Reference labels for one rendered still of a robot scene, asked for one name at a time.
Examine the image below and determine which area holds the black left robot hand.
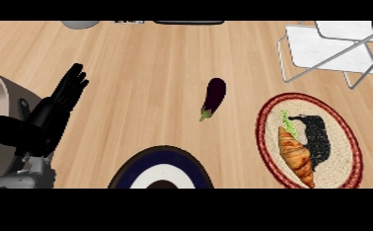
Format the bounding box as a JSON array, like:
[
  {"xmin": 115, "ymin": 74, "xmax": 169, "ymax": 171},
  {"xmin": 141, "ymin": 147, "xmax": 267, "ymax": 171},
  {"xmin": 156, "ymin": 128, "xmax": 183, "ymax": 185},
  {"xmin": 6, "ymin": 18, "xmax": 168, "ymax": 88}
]
[{"xmin": 0, "ymin": 62, "xmax": 90, "ymax": 159}]

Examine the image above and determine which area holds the dark cupcake with green wrapper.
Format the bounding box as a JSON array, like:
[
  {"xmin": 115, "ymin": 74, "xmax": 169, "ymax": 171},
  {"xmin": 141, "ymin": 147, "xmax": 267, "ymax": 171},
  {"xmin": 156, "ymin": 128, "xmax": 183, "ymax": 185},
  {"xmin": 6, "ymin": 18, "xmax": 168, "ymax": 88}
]
[{"xmin": 280, "ymin": 110, "xmax": 331, "ymax": 173}]

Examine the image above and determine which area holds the oval woven placemat red rim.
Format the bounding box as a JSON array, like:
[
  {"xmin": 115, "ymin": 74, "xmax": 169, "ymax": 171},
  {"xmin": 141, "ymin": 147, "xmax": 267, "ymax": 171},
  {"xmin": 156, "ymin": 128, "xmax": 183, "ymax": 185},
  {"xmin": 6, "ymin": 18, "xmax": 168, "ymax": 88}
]
[{"xmin": 255, "ymin": 92, "xmax": 364, "ymax": 190}]

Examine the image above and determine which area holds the grey bowl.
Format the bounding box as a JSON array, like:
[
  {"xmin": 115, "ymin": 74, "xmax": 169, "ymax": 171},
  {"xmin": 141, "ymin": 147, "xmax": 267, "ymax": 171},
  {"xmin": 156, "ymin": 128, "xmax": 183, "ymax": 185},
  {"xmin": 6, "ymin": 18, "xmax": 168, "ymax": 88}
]
[{"xmin": 60, "ymin": 20, "xmax": 101, "ymax": 31}]

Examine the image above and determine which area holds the navy and white plate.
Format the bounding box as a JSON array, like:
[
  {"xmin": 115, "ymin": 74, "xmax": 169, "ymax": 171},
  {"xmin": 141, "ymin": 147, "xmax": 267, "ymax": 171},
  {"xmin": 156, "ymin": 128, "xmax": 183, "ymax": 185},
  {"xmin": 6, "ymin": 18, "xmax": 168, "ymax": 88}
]
[{"xmin": 106, "ymin": 144, "xmax": 215, "ymax": 190}]

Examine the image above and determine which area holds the purple eggplant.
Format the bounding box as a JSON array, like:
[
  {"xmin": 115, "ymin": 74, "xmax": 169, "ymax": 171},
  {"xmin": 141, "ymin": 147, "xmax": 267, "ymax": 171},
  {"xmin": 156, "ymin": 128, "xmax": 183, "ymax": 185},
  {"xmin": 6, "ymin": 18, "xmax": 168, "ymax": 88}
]
[{"xmin": 197, "ymin": 77, "xmax": 228, "ymax": 122}]

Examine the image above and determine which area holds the black flat appliance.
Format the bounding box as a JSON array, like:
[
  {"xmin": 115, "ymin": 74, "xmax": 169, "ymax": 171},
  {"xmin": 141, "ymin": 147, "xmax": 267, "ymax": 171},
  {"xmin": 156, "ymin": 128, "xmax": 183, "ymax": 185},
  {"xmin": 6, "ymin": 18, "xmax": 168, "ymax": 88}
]
[{"xmin": 152, "ymin": 20, "xmax": 225, "ymax": 26}]

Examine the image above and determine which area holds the golden croissant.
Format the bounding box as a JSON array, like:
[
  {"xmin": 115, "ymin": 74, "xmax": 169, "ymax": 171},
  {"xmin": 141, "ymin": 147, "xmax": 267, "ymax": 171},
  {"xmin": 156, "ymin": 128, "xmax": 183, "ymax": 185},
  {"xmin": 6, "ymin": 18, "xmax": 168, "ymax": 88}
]
[{"xmin": 277, "ymin": 125, "xmax": 315, "ymax": 189}]

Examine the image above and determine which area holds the white wire tiered shelf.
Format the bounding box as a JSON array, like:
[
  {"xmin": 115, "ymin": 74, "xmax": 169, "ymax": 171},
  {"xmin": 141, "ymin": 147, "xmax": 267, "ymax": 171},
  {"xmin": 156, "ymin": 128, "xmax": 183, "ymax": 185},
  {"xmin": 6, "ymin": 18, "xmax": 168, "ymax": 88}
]
[{"xmin": 275, "ymin": 20, "xmax": 373, "ymax": 91}]

